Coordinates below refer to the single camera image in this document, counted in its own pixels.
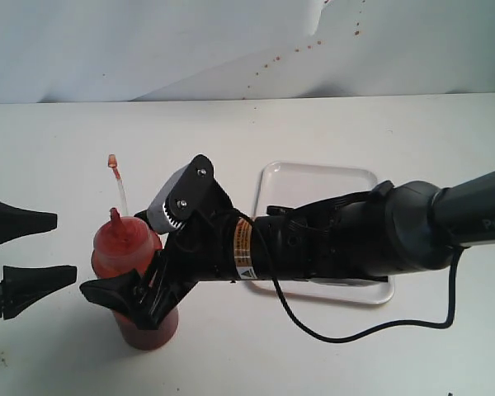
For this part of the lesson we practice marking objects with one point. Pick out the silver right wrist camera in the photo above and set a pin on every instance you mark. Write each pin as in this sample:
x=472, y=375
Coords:
x=181, y=195

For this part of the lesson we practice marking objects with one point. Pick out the red sauce squeeze bottle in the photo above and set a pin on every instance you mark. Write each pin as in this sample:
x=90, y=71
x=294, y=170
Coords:
x=123, y=244

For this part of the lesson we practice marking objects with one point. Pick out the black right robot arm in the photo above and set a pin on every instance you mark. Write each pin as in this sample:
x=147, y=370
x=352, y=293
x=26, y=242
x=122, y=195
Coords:
x=363, y=236

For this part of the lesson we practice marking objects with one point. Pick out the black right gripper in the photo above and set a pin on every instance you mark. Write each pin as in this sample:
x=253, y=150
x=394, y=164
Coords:
x=202, y=250

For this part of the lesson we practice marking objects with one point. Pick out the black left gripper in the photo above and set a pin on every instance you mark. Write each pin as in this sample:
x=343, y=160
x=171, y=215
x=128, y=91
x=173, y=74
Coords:
x=22, y=287

